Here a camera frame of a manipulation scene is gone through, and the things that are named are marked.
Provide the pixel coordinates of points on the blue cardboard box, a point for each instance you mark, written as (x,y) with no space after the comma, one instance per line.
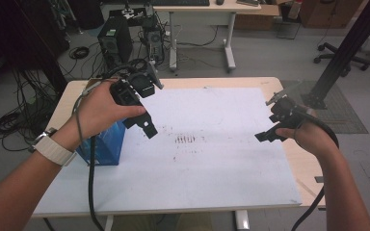
(106,147)

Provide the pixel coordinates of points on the black metal stand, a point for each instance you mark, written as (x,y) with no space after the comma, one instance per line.
(350,41)

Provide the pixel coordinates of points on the brown wooden cabinet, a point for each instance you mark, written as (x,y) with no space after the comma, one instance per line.
(327,14)

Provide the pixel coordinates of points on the black computer tower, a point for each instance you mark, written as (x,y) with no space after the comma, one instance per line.
(114,41)

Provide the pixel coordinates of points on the person's right hand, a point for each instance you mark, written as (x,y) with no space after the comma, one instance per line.
(314,134)

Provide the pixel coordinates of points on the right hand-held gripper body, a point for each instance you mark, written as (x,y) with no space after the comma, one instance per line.
(285,112)

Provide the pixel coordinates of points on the dark grey floor mat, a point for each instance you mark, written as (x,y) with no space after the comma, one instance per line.
(347,109)

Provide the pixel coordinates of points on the white desk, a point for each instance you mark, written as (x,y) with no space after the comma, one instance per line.
(205,8)

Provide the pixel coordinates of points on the black keyboard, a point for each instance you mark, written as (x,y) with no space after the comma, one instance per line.
(179,2)

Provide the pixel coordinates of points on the white table leg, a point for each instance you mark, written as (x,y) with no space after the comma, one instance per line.
(242,221)
(109,224)

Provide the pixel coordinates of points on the grey computer tower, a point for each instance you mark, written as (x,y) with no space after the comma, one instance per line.
(154,40)

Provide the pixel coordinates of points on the dark computer mouse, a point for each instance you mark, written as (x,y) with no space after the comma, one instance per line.
(220,1)

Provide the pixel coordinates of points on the white board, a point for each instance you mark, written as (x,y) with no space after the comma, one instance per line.
(224,166)

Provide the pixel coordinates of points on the white band wristwatch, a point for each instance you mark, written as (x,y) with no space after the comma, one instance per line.
(53,150)

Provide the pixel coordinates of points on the person's left hand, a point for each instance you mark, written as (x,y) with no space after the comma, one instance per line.
(99,112)

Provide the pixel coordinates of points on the grey metal clamp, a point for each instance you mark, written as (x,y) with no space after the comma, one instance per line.
(319,179)

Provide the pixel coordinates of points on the dark curtain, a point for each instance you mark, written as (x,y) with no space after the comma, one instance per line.
(22,38)

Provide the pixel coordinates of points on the brown cardboard box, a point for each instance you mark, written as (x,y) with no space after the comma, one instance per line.
(257,20)

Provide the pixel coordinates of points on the black office chair base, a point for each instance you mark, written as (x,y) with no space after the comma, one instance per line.
(334,53)

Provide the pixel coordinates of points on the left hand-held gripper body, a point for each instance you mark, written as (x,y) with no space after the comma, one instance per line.
(141,85)

